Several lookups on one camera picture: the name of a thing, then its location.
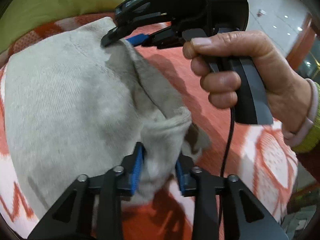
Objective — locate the red and white blanket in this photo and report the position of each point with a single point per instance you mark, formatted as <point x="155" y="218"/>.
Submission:
<point x="258" y="154"/>

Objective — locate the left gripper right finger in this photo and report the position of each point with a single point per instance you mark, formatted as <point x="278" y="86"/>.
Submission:
<point x="244" y="216"/>

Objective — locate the grey knit sweater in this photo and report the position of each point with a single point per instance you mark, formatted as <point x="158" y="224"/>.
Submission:
<point x="73" y="107"/>

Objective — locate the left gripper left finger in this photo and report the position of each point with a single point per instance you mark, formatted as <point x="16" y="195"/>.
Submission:
<point x="90" y="208"/>

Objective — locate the person's right hand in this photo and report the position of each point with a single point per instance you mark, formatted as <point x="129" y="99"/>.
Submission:
<point x="289" y="95"/>

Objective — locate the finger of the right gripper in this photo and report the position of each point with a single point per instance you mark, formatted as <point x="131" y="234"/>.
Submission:
<point x="163" y="39"/>
<point x="115" y="34"/>

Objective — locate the pink and green sleeve cuff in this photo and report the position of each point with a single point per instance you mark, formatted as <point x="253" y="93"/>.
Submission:
<point x="307" y="137"/>

